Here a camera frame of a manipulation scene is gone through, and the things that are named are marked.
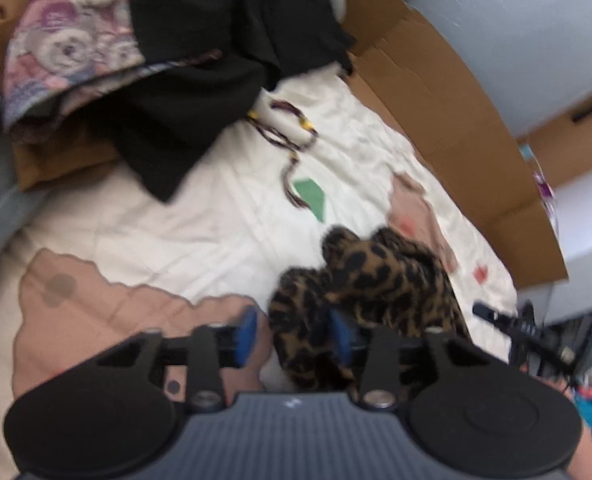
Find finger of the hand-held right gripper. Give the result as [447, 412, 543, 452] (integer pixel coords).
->
[472, 301, 515, 335]

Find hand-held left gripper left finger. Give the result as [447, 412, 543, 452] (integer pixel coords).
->
[93, 305, 259, 413]

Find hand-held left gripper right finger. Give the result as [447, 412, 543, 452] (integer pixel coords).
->
[328, 307, 506, 411]

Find leopard print garment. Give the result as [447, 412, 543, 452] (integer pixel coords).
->
[268, 226, 471, 391]

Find person's right forearm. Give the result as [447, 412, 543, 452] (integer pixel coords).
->
[568, 427, 592, 480]

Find white panel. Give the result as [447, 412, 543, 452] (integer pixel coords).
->
[540, 160, 592, 326]

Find cream printed blanket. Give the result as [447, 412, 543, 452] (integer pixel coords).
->
[0, 72, 519, 480]

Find pink purple packet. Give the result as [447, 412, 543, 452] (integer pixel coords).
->
[520, 145, 559, 218]

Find brown cardboard box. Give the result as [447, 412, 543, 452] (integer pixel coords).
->
[518, 105, 592, 188]

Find brown cardboard sheet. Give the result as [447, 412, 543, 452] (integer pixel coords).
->
[333, 0, 569, 288]

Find mustard brown cloth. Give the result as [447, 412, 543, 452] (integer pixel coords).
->
[0, 0, 122, 191]

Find black folded garment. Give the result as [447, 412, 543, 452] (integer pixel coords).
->
[83, 0, 359, 203]

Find clear plastic sheeting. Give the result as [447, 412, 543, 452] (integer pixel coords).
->
[401, 0, 592, 136]

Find floral printed cloth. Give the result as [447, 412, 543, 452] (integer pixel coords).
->
[1, 0, 221, 131]

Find beaded cord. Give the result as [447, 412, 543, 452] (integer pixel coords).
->
[246, 100, 321, 211]

